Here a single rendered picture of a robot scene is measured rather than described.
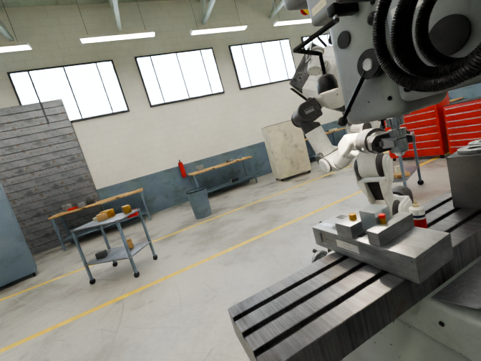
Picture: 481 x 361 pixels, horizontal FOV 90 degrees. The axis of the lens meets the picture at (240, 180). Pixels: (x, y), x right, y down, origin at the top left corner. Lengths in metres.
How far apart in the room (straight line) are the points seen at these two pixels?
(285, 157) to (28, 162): 6.86
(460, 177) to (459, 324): 0.50
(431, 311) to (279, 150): 6.28
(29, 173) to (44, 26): 3.93
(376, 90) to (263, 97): 8.69
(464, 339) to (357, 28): 0.80
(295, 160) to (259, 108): 2.94
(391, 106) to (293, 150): 6.36
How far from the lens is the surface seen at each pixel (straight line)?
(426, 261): 0.74
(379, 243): 0.74
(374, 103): 0.77
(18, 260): 6.17
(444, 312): 0.82
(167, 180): 8.03
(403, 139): 0.86
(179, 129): 8.18
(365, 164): 1.59
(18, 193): 8.50
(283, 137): 6.95
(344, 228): 0.80
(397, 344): 1.05
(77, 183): 8.12
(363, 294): 0.71
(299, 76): 1.40
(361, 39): 0.79
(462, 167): 1.10
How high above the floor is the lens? 1.35
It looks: 8 degrees down
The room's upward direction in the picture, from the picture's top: 16 degrees counter-clockwise
